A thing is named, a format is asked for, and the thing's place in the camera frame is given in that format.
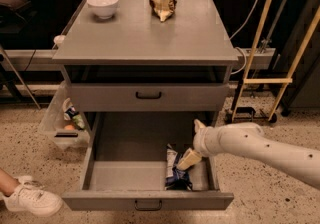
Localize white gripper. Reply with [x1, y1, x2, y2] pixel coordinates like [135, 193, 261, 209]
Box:
[176, 119, 230, 171]

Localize white sneaker near camera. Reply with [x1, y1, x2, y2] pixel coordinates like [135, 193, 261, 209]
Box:
[3, 184, 63, 217]

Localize closed grey upper drawer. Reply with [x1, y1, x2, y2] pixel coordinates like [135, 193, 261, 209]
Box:
[69, 84, 229, 112]

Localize white power cable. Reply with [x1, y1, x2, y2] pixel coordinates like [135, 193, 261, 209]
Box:
[229, 0, 261, 76]

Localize small white knob object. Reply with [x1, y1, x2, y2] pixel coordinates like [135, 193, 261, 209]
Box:
[53, 35, 65, 48]

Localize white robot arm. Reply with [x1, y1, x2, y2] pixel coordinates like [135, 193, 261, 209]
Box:
[177, 119, 320, 189]

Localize blue chip bag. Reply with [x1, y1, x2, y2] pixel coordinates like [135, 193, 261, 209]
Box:
[165, 144, 193, 191]

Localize snack packets inside bin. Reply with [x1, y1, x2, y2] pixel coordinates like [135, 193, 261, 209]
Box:
[62, 98, 85, 130]

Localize clear plastic storage bin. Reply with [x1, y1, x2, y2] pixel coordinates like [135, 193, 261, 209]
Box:
[38, 82, 90, 150]

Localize yellow wooden frame stand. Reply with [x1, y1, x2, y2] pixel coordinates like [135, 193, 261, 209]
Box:
[229, 0, 320, 122]

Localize person's bare leg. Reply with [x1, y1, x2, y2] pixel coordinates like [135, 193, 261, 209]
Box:
[0, 168, 20, 196]

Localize grey drawer cabinet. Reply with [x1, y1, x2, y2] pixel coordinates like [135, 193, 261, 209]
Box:
[53, 0, 238, 124]

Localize white ceramic bowl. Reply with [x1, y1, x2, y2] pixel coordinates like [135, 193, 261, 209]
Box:
[87, 0, 119, 19]

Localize open grey bottom drawer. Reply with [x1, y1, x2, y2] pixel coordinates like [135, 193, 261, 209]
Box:
[63, 112, 233, 211]

